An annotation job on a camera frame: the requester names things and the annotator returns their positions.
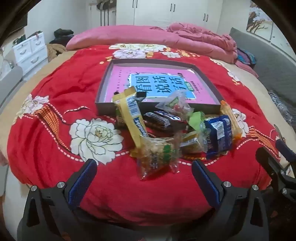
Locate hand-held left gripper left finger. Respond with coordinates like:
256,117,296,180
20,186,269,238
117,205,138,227
17,159,102,241

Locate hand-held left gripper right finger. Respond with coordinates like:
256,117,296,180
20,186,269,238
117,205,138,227
191,159,270,241

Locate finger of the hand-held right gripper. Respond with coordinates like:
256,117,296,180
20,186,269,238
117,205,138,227
255,146,296,201
275,137,296,164

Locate clear yellow-green cake packet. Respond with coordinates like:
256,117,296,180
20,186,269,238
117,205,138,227
180,130,205,154

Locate blue snack packet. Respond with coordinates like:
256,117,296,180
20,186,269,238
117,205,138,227
203,115,234,159

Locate orange snack packet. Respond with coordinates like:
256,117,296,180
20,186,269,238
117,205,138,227
220,100,243,142

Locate clear nut packet green label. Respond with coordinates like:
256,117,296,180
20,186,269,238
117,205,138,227
136,133,181,181

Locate light green snack packet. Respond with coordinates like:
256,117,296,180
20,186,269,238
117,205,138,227
188,111,206,131

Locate black snack bar packet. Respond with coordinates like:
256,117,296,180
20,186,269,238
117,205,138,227
143,111,189,133

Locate grey cardboard box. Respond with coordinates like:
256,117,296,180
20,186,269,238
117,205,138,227
95,59,225,116

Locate clear dried fruit packet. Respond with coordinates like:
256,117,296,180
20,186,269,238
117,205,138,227
155,90,193,121

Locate yellow long snack packet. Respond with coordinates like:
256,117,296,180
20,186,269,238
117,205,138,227
112,86,151,149

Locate grey patterned cloth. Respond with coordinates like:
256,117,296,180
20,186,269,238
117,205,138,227
268,91,296,126

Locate grey padded headboard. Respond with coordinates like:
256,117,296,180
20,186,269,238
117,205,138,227
229,27,296,130

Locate purple teal cloth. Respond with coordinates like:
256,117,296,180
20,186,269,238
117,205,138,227
236,47,257,69

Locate red floral blanket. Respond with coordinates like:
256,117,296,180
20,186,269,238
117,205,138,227
7,44,292,220

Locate pink book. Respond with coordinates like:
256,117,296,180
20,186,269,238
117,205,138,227
103,65,219,103

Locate brown fuzzy cloth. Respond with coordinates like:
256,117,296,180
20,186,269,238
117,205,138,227
47,44,67,62

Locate white drawer cabinet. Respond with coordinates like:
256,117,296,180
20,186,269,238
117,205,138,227
12,32,48,76

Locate dark clothes pile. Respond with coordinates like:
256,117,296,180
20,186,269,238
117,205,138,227
50,28,74,44

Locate pink duvet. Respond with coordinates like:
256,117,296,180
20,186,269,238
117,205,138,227
66,22,259,78

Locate white wardrobe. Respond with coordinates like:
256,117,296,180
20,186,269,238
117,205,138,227
116,0,219,33

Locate tree wall picture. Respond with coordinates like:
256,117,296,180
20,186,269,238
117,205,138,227
246,0,275,39

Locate hanging dark straps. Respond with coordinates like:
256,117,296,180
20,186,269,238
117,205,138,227
99,8,116,27

